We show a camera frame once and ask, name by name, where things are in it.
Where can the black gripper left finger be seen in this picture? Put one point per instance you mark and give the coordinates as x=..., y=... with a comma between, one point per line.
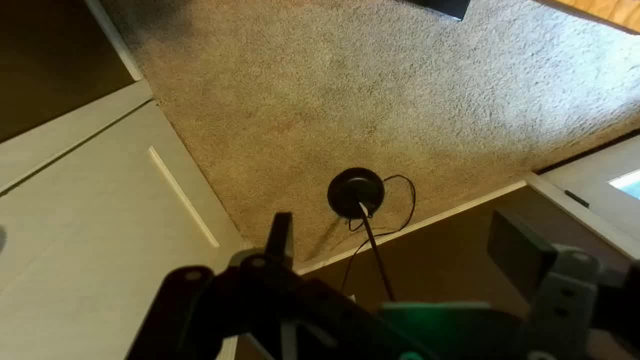
x=281, y=242

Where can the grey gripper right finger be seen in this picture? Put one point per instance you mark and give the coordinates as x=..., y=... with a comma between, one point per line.
x=522, y=251

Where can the white glass pane door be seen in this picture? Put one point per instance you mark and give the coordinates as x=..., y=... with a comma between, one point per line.
x=593, y=192

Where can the black floor lamp stand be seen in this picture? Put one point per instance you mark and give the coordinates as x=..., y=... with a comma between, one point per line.
x=355, y=191

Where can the white panel door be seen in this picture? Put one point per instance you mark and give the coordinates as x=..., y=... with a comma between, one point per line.
x=87, y=233

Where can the flat black object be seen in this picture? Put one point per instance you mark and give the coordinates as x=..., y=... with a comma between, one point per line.
x=440, y=5

